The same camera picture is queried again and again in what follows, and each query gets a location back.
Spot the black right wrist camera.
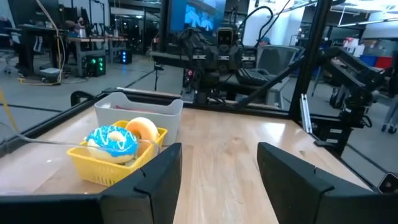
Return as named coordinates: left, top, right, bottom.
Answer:
left=216, top=27, right=235, bottom=48

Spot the silver bracket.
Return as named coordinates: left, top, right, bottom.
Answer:
left=299, top=93, right=314, bottom=135

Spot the black floor cable with loop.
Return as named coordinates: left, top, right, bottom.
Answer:
left=70, top=90, right=95, bottom=108

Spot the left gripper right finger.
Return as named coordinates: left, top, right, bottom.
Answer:
left=257, top=141, right=376, bottom=224

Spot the black aluminium frame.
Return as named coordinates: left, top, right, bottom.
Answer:
left=0, top=0, right=377, bottom=190

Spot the yellow plastic basket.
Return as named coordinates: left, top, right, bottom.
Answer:
left=66, top=119, right=169, bottom=188

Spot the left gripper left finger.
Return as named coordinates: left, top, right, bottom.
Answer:
left=99, top=142, right=183, bottom=224

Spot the wooden work desk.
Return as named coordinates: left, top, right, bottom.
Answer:
left=66, top=35, right=129, bottom=78

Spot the small grey camera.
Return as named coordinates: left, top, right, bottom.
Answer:
left=377, top=172, right=398, bottom=195

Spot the blue display screen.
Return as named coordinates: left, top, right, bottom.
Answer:
left=169, top=0, right=228, bottom=32

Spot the yellow cable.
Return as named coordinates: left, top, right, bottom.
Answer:
left=17, top=0, right=67, bottom=87

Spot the mint frosted toy donut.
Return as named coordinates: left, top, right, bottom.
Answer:
left=124, top=116, right=160, bottom=158

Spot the grey plastic bin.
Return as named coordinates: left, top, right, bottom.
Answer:
left=93, top=91, right=185, bottom=147

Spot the computer with green lights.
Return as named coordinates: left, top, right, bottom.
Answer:
left=85, top=54, right=107, bottom=78

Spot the grey office chair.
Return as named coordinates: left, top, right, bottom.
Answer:
left=255, top=44, right=300, bottom=109

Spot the computer with blue lights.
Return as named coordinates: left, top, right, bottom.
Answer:
left=119, top=49, right=134, bottom=65

